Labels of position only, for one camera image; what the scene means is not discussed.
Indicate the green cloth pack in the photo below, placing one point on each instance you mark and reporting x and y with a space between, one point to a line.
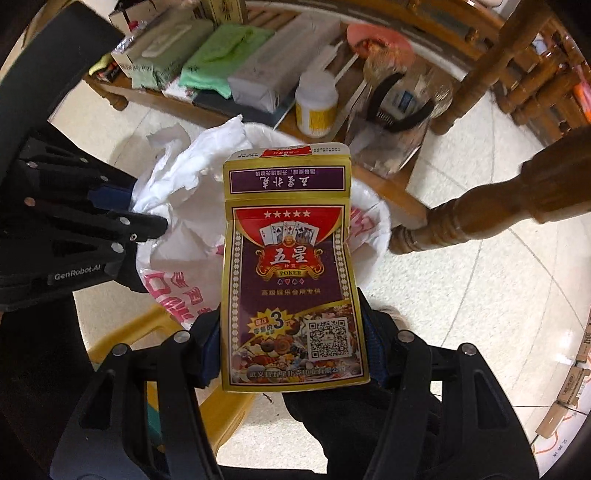
224 51

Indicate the purple gold poker card box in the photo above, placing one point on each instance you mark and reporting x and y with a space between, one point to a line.
290 311

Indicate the white wrapped package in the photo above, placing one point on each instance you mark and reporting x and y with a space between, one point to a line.
269 74

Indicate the yellow plastic stool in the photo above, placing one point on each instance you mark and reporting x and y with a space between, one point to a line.
204 412

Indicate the wooden armchair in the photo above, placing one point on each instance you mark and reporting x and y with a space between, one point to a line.
538 69

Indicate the wooden table leg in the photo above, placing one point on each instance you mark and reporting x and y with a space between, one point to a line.
552 186

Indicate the person's black trousers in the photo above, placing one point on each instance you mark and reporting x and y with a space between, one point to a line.
63 418

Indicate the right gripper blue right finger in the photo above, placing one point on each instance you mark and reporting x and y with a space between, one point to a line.
379 331

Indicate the white tissue paper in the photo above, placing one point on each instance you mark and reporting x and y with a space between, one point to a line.
181 163

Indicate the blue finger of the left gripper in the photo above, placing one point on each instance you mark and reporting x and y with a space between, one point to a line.
110 197

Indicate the cardboard boxes on floor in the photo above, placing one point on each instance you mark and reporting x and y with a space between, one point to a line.
571 390

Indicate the white pill bottle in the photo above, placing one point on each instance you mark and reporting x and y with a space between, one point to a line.
316 101

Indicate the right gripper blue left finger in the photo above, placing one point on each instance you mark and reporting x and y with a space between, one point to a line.
206 336

